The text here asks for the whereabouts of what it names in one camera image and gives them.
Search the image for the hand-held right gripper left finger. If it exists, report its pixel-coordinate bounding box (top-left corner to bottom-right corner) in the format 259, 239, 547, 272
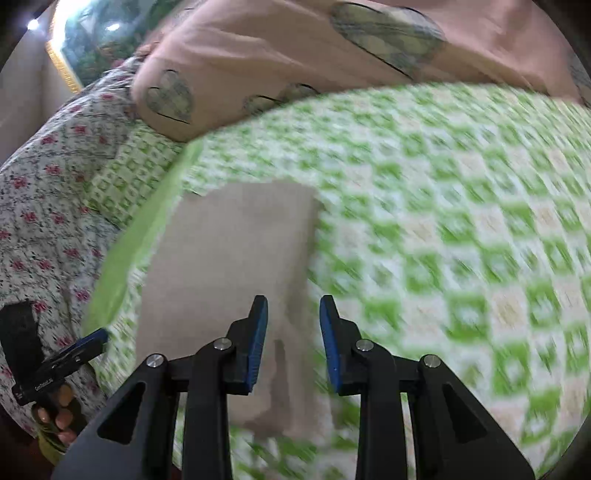
51, 295, 269, 480

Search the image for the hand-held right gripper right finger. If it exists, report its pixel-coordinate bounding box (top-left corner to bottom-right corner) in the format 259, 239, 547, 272
320, 295, 536, 480

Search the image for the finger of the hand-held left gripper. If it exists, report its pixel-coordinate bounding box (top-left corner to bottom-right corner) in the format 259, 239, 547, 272
60, 329, 110, 363

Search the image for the beige knit sweater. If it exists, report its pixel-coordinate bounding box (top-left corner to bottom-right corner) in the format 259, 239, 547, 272
137, 181, 334, 438

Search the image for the person's left hand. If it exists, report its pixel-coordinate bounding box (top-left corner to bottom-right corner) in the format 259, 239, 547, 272
36, 384, 88, 448

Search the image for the green checkered bed sheet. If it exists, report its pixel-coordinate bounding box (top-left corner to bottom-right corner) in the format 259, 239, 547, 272
83, 81, 591, 480

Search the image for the floral print blanket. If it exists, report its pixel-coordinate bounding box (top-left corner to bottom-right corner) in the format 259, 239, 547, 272
0, 55, 153, 439

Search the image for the green checkered pillow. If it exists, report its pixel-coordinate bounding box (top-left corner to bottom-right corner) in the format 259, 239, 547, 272
87, 124, 185, 230

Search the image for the pink heart-print pillow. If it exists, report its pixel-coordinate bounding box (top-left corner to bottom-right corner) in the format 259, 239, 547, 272
130, 0, 583, 143

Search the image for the gold framed wall picture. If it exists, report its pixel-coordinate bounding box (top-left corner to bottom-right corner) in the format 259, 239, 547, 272
46, 0, 204, 94

